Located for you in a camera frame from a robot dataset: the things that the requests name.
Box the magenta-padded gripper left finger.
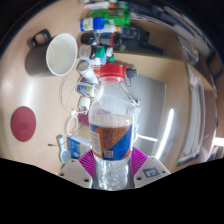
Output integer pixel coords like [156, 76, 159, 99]
[58, 148, 98, 190]

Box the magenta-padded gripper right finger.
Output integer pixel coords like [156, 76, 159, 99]
[129, 147, 172, 190]

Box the clear red-capped drink bottle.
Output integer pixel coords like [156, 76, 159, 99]
[87, 62, 135, 192]

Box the blue and white box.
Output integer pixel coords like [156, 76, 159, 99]
[66, 134, 93, 160]

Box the flat round red coaster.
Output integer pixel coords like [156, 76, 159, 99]
[10, 105, 37, 143]

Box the small blue yellow can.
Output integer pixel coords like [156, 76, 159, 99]
[76, 82, 98, 98]

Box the white tube container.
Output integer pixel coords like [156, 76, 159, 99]
[76, 61, 100, 85]

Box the grey mug with white inside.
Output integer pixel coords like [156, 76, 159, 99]
[24, 28, 79, 78]

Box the white jar with green lid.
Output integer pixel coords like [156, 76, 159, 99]
[78, 44, 107, 62]

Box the white and blue bottle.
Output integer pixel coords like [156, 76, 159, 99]
[78, 16, 117, 33]

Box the green plastic bottle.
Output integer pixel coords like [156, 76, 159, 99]
[86, 8, 131, 27]

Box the white bottle with orange band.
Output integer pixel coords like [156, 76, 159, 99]
[83, 0, 130, 11]

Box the white cable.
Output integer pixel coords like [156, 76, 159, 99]
[59, 68, 88, 137]

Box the black camera-like device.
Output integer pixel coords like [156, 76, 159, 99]
[80, 25, 151, 53]

